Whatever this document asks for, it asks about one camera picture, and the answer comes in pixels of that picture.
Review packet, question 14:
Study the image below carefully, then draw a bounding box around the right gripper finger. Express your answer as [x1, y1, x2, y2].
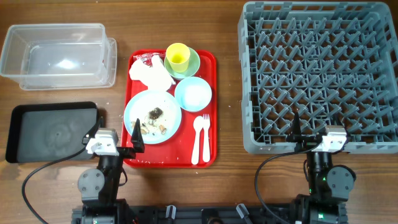
[286, 112, 302, 142]
[332, 113, 344, 126]

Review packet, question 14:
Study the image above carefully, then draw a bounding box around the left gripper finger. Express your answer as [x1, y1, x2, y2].
[84, 116, 103, 139]
[131, 118, 145, 153]

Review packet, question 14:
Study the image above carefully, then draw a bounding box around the light blue plate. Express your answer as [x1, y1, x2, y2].
[124, 90, 182, 144]

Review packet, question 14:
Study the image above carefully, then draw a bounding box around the food scraps and rice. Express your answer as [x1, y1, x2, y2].
[131, 107, 167, 136]

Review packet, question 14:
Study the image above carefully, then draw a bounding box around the white plastic spoon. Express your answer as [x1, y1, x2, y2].
[191, 116, 203, 165]

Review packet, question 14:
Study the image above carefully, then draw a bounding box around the white napkin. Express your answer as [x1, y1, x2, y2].
[129, 55, 176, 91]

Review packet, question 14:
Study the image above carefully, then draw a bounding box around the white plastic fork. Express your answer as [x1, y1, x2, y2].
[203, 114, 210, 162]

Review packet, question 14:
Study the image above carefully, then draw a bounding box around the red snack wrapper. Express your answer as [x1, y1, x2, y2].
[133, 52, 164, 67]

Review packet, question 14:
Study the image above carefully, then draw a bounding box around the yellow plastic cup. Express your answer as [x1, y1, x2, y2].
[165, 43, 190, 73]

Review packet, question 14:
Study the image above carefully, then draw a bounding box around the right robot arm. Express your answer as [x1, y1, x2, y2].
[287, 113, 356, 224]

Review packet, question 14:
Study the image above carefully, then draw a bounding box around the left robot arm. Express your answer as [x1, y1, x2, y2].
[72, 119, 145, 224]

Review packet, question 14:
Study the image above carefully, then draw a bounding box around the black food waste tray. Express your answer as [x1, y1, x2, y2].
[5, 101, 100, 164]

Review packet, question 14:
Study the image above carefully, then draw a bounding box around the grey dishwasher rack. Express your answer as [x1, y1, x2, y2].
[238, 1, 397, 154]

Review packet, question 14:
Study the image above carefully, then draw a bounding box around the clear plastic waste bin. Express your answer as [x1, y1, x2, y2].
[1, 23, 117, 90]

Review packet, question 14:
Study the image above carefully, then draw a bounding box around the red serving tray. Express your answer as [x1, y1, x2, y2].
[120, 49, 218, 169]

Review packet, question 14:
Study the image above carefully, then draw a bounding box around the light blue bowl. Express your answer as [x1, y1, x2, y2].
[174, 77, 213, 112]

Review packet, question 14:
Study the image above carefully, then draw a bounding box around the green saucer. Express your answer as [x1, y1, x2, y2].
[164, 47, 200, 80]

